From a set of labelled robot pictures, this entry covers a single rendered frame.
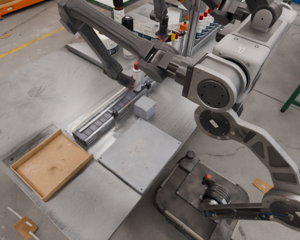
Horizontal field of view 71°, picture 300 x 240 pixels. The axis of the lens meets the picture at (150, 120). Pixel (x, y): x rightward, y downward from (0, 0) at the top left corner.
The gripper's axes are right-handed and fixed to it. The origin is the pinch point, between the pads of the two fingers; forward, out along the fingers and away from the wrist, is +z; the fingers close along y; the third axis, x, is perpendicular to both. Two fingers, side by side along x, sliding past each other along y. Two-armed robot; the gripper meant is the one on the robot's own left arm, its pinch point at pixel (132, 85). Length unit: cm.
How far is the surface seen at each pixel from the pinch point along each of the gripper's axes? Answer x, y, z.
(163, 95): -4.4, -15.3, 17.1
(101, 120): 26.8, -1.4, -14.3
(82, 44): -10, 67, 16
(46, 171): 60, 0, -35
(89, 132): 34.7, -2.2, -20.6
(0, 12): -6, 355, 113
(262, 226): 48, -121, 80
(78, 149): 46, -3, -23
